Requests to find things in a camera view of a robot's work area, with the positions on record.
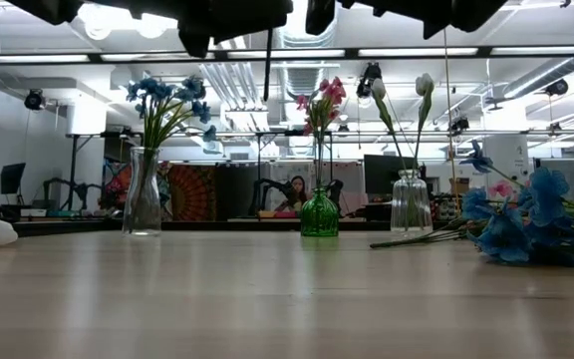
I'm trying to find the slanted silver ceiling duct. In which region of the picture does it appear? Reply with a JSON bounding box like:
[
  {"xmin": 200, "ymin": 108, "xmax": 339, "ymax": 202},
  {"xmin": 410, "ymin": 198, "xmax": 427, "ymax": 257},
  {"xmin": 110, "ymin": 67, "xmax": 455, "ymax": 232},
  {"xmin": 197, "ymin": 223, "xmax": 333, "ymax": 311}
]
[{"xmin": 503, "ymin": 57, "xmax": 574, "ymax": 99}]

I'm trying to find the large black monitor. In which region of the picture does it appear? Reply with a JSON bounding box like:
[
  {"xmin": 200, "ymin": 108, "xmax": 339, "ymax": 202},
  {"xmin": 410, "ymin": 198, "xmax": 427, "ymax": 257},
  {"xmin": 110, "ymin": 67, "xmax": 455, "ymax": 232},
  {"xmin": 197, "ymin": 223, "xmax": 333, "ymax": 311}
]
[{"xmin": 363, "ymin": 154, "xmax": 421, "ymax": 196}]

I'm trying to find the short clear glass vase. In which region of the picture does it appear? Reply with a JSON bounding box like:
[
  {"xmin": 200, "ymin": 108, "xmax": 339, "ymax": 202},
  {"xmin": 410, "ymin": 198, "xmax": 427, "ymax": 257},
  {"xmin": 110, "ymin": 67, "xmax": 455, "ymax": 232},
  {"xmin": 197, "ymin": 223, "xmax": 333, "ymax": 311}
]
[{"xmin": 390, "ymin": 168, "xmax": 433, "ymax": 235}]

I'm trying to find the multicolour tapestry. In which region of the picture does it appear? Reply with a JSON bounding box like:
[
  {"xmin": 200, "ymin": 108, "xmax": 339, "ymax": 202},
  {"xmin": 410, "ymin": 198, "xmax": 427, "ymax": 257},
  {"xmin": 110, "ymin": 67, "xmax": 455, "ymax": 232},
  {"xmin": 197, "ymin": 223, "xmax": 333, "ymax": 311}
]
[{"xmin": 101, "ymin": 158, "xmax": 134, "ymax": 213}]

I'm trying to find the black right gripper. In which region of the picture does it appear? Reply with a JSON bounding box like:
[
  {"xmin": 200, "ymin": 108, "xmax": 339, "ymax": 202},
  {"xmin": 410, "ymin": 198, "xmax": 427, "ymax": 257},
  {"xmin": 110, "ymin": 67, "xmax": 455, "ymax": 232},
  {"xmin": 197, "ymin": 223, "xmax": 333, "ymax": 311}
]
[{"xmin": 305, "ymin": 0, "xmax": 510, "ymax": 40}]

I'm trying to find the white ceiling box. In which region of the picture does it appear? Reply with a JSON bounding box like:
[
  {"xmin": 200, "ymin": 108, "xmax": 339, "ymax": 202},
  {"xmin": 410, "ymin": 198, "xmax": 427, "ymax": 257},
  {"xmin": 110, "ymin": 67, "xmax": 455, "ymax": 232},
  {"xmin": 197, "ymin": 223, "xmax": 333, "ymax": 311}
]
[{"xmin": 66, "ymin": 102, "xmax": 108, "ymax": 136}]

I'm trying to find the person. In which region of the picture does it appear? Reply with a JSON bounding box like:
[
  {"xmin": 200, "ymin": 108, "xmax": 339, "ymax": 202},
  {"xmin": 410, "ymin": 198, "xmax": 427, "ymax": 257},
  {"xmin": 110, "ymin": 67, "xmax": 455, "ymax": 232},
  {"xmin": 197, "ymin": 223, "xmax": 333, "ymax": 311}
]
[{"xmin": 275, "ymin": 175, "xmax": 314, "ymax": 214}]

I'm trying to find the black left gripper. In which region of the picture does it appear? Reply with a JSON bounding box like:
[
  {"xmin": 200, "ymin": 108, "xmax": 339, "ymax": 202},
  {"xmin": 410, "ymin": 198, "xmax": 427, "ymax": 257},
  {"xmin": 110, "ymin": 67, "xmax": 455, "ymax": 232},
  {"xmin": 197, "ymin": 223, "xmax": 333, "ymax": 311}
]
[{"xmin": 176, "ymin": 0, "xmax": 293, "ymax": 59}]

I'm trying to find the white pillar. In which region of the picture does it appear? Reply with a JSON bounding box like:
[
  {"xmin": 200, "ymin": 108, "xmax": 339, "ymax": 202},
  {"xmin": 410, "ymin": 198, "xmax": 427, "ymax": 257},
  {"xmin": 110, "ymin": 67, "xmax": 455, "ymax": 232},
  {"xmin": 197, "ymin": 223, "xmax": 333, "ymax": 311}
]
[{"xmin": 483, "ymin": 134, "xmax": 530, "ymax": 188}]

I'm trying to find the round ceiling lamp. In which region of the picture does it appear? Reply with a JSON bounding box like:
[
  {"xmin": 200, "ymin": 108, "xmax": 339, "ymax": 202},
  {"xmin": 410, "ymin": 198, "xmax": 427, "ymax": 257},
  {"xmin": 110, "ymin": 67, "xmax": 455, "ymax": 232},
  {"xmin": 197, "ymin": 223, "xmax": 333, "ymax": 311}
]
[
  {"xmin": 135, "ymin": 14, "xmax": 178, "ymax": 40},
  {"xmin": 80, "ymin": 4, "xmax": 119, "ymax": 41}
]

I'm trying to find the orange mandala tapestry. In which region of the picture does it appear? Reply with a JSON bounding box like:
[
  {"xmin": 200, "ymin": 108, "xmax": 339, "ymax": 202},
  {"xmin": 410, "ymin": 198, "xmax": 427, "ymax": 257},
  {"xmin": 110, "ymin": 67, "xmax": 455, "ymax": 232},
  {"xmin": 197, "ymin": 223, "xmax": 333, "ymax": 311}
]
[{"xmin": 166, "ymin": 164, "xmax": 218, "ymax": 222}]

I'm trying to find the cardboard box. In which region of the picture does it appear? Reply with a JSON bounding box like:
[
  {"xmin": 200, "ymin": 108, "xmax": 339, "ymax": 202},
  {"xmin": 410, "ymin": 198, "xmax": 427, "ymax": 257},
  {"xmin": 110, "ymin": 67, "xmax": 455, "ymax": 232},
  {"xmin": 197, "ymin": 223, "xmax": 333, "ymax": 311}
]
[{"xmin": 448, "ymin": 177, "xmax": 471, "ymax": 196}]

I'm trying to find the black ceiling spotlight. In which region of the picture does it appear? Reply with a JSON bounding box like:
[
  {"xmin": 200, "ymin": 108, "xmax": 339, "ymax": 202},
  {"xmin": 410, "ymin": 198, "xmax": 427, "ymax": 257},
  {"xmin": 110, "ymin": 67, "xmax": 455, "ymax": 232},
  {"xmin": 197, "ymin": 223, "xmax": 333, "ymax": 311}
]
[
  {"xmin": 23, "ymin": 88, "xmax": 47, "ymax": 112},
  {"xmin": 448, "ymin": 115, "xmax": 470, "ymax": 135},
  {"xmin": 355, "ymin": 62, "xmax": 383, "ymax": 99},
  {"xmin": 543, "ymin": 78, "xmax": 570, "ymax": 98}
]

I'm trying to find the corrugated silver ceiling duct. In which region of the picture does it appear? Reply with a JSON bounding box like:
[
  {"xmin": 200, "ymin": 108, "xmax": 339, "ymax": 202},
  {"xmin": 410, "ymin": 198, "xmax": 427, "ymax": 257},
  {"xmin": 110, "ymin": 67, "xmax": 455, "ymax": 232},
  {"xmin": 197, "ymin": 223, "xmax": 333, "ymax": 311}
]
[{"xmin": 274, "ymin": 0, "xmax": 341, "ymax": 101}]

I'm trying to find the small black monitor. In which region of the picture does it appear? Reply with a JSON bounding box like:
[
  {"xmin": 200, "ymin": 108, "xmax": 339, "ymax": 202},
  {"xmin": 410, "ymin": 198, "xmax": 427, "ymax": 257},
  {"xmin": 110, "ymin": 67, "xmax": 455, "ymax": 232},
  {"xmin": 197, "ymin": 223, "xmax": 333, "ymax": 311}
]
[{"xmin": 0, "ymin": 162, "xmax": 27, "ymax": 196}]

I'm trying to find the green ribbed glass vase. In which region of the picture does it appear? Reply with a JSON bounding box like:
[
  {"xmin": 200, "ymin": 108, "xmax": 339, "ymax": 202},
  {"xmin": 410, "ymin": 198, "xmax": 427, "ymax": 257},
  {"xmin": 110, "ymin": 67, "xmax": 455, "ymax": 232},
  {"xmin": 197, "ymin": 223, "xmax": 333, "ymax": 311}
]
[{"xmin": 300, "ymin": 186, "xmax": 340, "ymax": 238}]

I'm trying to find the tall clear glass vase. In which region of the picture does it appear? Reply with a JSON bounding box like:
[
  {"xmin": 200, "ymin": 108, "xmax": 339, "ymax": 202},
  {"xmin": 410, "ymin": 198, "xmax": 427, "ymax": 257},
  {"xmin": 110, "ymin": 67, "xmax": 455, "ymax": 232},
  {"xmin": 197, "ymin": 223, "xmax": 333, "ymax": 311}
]
[{"xmin": 122, "ymin": 146, "xmax": 162, "ymax": 237}]

